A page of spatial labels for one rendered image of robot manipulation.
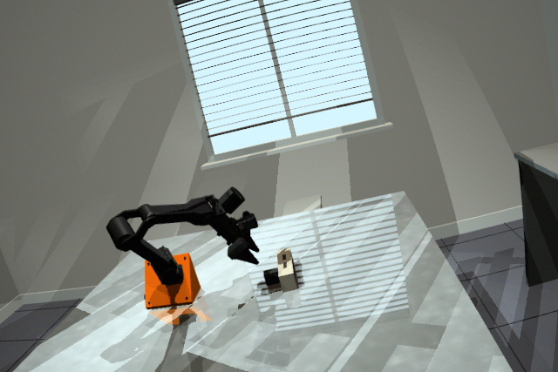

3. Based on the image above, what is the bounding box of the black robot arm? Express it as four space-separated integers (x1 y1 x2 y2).
105 187 258 286

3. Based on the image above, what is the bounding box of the black two-prong plug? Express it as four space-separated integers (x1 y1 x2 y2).
263 267 280 286

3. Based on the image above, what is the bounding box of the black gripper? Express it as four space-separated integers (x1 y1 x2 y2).
215 217 260 265

